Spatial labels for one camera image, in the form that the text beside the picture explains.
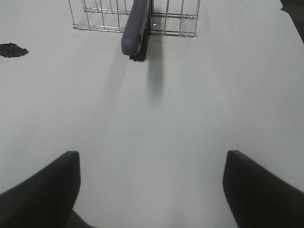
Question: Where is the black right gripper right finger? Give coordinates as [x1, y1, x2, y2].
[223, 151, 304, 228]

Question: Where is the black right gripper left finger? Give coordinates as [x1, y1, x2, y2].
[0, 151, 81, 228]

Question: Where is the pile of coffee beans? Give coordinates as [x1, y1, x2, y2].
[0, 43, 28, 58]

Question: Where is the chrome wire rack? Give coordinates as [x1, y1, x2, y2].
[68, 0, 200, 37]

